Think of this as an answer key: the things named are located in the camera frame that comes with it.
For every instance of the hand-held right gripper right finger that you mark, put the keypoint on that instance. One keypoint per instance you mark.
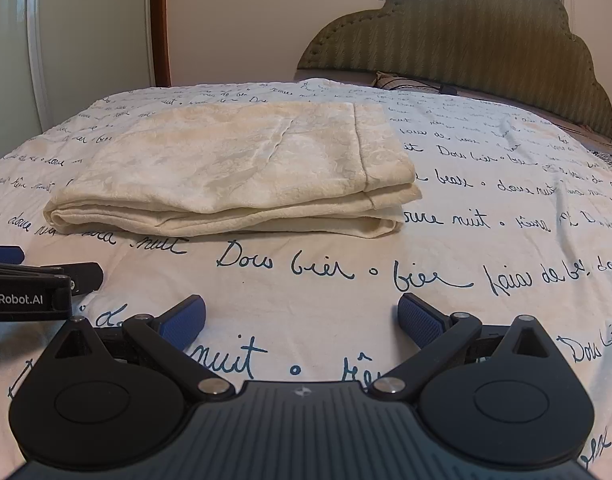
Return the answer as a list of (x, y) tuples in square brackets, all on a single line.
[(418, 322)]

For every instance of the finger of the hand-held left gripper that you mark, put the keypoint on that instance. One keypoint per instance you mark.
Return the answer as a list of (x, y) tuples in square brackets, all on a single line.
[(3, 255), (85, 276)]

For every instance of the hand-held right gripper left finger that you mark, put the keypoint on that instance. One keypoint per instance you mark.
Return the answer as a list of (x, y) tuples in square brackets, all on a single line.
[(185, 322)]

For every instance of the cream pants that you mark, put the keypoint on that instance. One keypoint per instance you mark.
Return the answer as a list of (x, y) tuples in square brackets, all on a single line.
[(235, 170)]

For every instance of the white script-print blanket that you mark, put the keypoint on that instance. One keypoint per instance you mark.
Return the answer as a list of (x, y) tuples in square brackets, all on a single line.
[(461, 240)]

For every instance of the white wardrobe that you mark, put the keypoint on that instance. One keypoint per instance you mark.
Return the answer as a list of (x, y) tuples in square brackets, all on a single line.
[(70, 60)]

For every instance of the small black object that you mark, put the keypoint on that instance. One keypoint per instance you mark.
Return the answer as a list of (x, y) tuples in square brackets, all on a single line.
[(448, 89)]

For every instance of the striped pillow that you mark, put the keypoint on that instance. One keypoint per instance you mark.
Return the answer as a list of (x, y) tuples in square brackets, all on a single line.
[(401, 81)]

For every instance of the green padded headboard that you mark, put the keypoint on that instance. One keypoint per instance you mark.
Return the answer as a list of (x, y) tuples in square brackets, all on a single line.
[(461, 35)]

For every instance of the brown wooden door frame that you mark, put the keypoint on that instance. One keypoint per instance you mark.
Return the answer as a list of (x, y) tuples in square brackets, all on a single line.
[(161, 20)]

